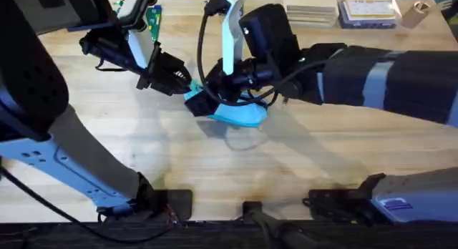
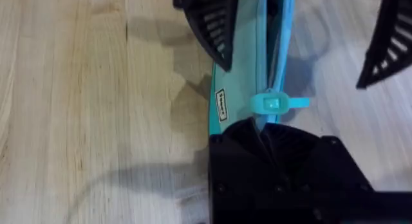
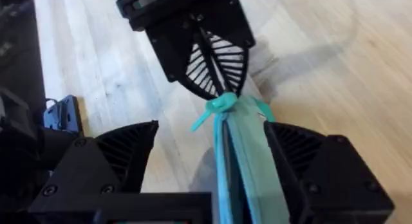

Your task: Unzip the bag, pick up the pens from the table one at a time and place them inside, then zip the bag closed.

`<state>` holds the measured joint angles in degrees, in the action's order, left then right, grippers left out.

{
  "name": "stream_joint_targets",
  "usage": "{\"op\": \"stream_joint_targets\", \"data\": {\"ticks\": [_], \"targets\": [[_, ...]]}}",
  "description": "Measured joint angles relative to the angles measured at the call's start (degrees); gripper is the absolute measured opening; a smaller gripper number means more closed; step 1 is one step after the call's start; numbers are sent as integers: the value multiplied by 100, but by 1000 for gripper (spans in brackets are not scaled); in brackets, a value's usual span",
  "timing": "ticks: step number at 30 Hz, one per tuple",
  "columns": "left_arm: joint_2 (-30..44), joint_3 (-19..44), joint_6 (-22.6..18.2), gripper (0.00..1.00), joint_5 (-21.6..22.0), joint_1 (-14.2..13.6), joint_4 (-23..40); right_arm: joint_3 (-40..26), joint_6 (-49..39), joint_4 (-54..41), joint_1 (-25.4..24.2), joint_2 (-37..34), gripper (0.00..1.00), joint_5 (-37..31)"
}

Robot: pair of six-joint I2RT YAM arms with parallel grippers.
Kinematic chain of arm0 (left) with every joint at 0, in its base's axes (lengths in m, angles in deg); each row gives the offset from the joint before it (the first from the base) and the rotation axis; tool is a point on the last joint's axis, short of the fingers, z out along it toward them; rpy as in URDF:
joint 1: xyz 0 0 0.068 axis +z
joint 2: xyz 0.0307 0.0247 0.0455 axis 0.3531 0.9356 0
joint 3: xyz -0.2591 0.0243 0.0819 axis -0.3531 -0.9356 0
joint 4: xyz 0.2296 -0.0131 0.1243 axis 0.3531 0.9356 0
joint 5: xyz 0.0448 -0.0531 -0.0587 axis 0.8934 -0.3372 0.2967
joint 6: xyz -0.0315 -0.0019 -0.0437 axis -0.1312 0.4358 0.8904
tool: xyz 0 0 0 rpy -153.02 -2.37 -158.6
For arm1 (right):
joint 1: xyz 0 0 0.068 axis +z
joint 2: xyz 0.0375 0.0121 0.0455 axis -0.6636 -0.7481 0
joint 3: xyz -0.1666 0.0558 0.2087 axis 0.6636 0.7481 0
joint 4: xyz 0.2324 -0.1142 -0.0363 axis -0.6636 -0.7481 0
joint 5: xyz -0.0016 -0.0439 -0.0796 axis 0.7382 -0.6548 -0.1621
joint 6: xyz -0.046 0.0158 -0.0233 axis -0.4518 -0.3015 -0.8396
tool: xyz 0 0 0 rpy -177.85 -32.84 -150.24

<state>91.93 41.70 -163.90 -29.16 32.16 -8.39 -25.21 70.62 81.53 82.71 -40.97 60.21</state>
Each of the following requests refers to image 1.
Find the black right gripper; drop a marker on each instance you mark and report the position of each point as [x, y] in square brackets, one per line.
[250, 77]

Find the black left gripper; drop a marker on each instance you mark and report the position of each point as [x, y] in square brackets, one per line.
[114, 50]

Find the turquoise soft zip bag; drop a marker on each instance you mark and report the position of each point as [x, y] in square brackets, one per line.
[239, 114]

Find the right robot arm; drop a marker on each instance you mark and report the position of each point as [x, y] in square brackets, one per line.
[411, 84]

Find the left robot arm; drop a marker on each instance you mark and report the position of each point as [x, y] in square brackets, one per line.
[28, 81]

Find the left wrist upright plate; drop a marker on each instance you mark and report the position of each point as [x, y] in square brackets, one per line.
[141, 48]

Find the wrist upright plate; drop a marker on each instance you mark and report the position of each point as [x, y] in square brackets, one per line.
[141, 48]
[230, 34]

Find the green board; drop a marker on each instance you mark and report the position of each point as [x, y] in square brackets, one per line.
[154, 21]

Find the right wrist upright plate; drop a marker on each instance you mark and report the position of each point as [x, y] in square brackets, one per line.
[230, 34]

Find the stack of pale boxes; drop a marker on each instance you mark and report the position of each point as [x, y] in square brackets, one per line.
[309, 9]

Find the clear lidded box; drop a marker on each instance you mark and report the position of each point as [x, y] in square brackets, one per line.
[366, 11]

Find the cardboard tape roll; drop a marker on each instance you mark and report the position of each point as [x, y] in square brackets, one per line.
[415, 13]

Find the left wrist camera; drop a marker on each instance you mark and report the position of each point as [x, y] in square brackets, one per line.
[134, 7]

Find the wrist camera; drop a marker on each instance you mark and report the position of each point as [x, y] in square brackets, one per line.
[272, 30]
[134, 7]

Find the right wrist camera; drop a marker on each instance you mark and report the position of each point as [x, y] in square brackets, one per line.
[272, 30]

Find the black rail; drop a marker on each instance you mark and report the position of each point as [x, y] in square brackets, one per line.
[214, 236]

